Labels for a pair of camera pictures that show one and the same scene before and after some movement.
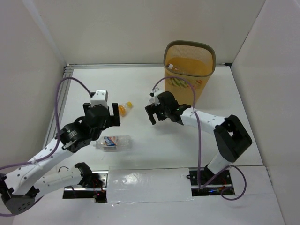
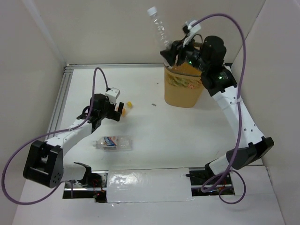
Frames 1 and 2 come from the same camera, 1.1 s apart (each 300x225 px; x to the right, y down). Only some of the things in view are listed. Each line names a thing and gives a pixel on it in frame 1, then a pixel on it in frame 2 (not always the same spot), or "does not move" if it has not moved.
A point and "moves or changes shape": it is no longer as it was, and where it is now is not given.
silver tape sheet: [148, 185] does not move
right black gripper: [151, 110] -> [170, 54]
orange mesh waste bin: [194, 62] does not move
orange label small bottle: [123, 108] does not move
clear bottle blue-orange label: [115, 143] does not move
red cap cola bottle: [198, 82] moves or changes shape
